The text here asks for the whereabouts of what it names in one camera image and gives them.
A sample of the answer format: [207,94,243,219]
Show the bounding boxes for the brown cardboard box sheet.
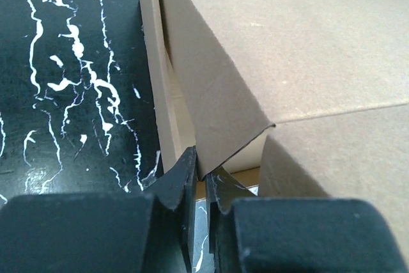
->
[140,0,408,253]

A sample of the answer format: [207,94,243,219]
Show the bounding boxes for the black marble table mat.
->
[0,0,218,273]

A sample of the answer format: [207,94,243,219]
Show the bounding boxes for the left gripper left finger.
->
[143,146,197,270]

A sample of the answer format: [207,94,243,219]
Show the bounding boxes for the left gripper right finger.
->
[205,169,256,272]

